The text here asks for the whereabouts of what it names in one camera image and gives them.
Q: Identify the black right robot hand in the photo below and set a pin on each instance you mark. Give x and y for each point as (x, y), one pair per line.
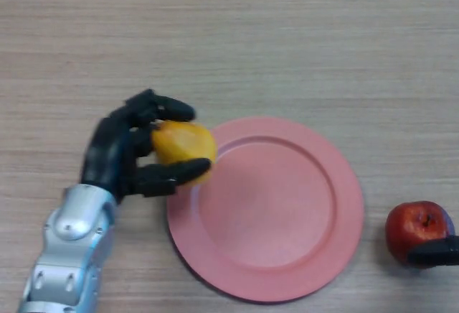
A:
(439, 252)

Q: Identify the pink round plate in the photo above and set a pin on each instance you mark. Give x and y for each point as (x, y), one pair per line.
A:
(272, 212)

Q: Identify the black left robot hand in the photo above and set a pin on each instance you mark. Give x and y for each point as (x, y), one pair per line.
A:
(105, 155)

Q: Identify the red apple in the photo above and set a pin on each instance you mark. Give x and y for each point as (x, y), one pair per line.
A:
(407, 227)

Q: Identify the yellow pear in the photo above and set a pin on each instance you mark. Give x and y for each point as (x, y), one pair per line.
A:
(186, 142)

